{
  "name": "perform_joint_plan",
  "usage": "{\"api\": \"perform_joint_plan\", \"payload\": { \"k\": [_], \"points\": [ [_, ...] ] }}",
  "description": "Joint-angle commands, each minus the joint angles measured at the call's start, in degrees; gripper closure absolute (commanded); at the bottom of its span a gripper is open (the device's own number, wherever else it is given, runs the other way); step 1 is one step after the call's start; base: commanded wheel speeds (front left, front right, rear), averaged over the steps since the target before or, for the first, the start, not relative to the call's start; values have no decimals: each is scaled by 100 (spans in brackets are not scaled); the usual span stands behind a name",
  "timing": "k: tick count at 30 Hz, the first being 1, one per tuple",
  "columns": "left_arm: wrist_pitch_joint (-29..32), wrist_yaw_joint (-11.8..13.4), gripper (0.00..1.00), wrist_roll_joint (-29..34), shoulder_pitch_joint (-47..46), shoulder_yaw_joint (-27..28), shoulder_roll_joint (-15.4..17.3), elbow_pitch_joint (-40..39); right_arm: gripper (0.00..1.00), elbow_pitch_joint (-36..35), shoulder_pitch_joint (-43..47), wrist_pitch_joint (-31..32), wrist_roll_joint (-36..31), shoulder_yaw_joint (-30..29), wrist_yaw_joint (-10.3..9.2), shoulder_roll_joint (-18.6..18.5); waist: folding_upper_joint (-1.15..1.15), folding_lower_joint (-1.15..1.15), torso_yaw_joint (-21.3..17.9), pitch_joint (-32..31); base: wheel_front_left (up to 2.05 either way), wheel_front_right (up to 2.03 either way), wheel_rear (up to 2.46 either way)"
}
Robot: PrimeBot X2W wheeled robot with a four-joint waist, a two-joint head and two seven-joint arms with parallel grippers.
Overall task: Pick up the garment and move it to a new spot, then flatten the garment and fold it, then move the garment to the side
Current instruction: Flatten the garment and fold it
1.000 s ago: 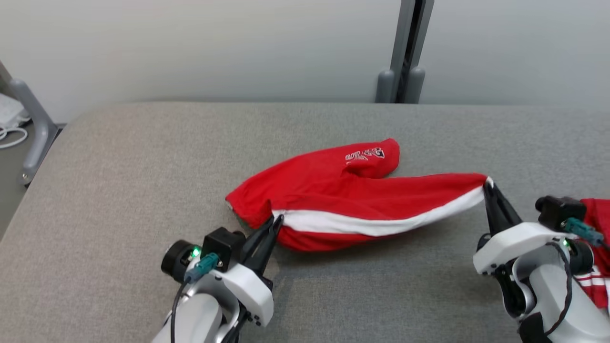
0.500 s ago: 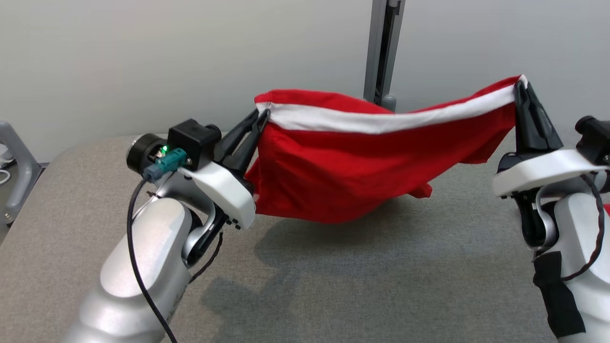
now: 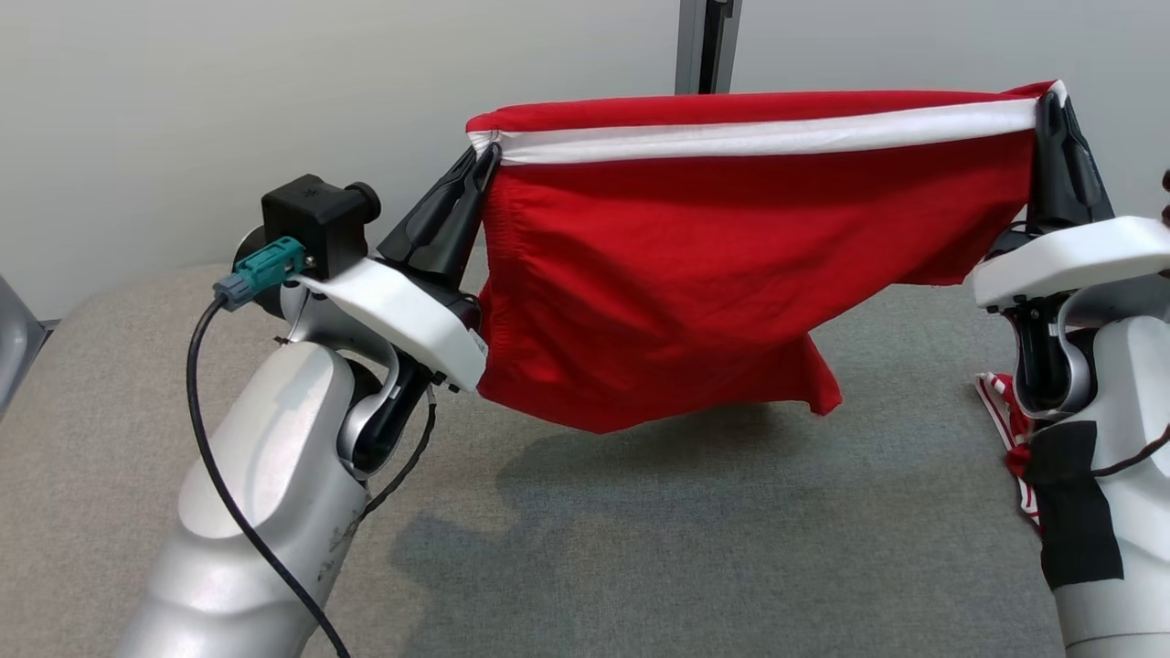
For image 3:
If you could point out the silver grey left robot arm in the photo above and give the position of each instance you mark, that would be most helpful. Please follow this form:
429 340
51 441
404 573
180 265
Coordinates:
265 475

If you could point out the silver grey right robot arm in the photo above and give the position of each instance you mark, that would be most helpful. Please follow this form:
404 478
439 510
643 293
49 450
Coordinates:
1129 384

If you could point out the grey partition post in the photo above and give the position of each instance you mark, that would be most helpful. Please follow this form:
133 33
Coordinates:
706 46

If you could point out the red shorts with white trim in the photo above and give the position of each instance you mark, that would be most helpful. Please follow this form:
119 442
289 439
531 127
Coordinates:
713 274

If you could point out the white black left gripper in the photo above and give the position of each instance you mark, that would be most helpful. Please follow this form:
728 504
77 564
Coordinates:
402 311

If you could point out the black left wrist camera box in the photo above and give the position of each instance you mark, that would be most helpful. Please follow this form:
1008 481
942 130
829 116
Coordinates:
315 219

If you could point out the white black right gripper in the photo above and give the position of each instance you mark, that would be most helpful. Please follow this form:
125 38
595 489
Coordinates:
1069 260

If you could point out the red white basketball jersey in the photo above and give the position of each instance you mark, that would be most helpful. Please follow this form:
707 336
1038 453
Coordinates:
1005 429

